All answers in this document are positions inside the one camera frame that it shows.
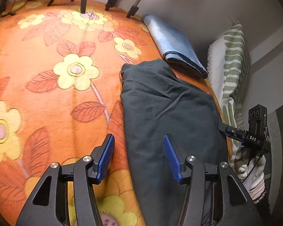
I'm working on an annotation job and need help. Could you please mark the orange floral blanket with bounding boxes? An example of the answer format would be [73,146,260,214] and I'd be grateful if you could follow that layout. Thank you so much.
[0,0,234,226]

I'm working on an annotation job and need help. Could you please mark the green striped white pillow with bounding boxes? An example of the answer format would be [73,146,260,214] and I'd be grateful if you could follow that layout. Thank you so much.
[222,96,244,132]
[207,22,251,104]

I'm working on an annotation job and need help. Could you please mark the person's right hand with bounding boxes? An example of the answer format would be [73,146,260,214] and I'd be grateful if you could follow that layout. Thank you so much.
[233,146,266,182]

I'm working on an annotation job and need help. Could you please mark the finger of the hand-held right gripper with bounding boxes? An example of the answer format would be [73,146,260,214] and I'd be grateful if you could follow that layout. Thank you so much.
[219,122,247,137]
[226,134,244,145]

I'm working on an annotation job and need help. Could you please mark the person's right forearm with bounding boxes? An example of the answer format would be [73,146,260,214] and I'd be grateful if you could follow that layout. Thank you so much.
[246,169,269,205]

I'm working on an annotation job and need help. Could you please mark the dark pants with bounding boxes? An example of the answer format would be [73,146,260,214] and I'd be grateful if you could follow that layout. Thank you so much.
[120,59,229,226]

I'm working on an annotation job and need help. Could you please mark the folded blue cloth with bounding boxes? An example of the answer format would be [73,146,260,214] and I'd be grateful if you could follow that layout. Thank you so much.
[141,14,208,80]

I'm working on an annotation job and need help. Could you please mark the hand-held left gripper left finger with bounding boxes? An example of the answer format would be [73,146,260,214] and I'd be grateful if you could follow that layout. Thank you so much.
[15,133,116,226]

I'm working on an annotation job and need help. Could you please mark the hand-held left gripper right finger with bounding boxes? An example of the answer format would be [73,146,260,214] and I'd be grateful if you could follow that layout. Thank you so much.
[163,134,263,226]

